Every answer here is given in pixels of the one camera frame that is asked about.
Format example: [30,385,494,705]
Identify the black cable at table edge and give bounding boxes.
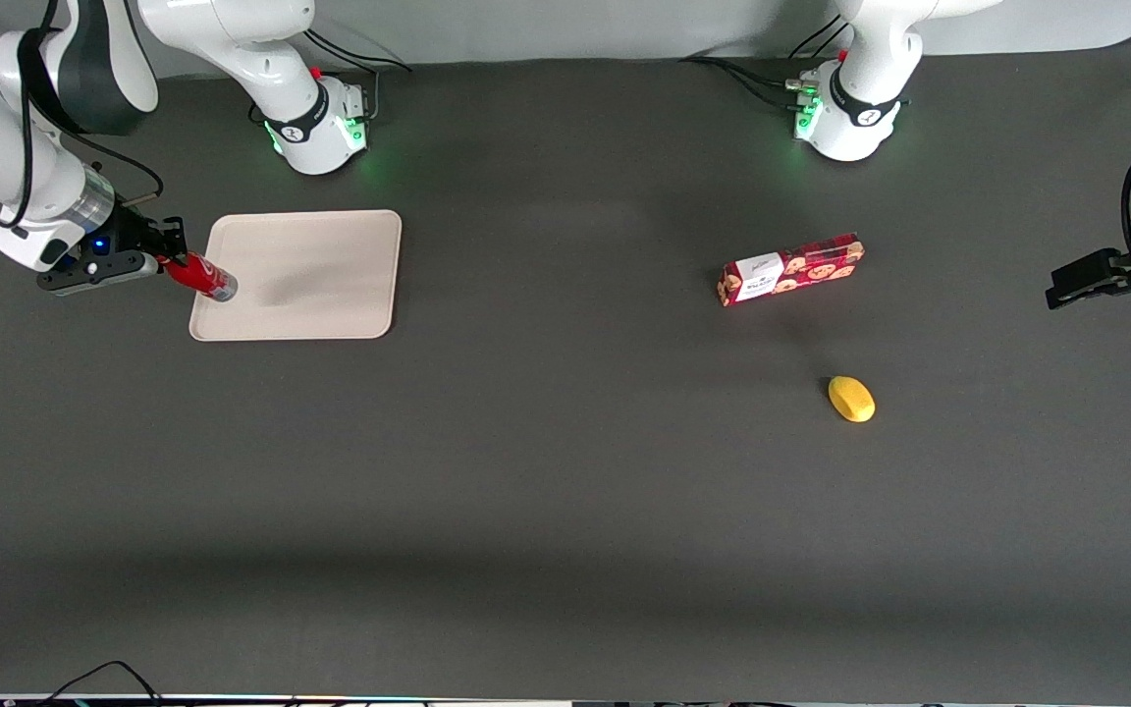
[35,660,166,707]

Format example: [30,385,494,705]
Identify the black base cables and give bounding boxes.
[302,27,413,121]
[678,14,849,111]

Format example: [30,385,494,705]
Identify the red cookie box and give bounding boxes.
[718,233,866,308]

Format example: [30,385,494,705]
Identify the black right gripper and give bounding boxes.
[77,212,187,278]

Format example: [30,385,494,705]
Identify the red soda can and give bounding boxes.
[165,251,239,303]

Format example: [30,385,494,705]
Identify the black right base cables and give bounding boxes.
[302,27,413,121]

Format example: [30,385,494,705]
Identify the yellow lemon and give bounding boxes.
[828,375,877,424]

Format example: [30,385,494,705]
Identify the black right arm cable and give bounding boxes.
[14,0,166,229]

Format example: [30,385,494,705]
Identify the black left base cables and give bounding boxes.
[678,14,849,111]

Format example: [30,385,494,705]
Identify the white rectangular plastic tray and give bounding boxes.
[188,209,403,343]

